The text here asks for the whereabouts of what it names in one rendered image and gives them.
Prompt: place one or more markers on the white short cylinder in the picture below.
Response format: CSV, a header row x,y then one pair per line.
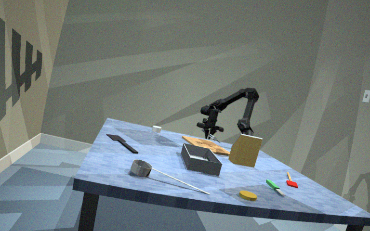
x,y
156,129

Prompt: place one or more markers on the grey long-handled saucepan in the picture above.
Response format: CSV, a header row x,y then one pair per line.
x,y
142,168

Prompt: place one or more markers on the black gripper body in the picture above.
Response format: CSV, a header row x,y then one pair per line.
x,y
210,124

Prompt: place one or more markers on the yellow flat disc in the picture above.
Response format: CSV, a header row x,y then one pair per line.
x,y
248,195

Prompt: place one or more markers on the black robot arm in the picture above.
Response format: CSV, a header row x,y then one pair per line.
x,y
221,104

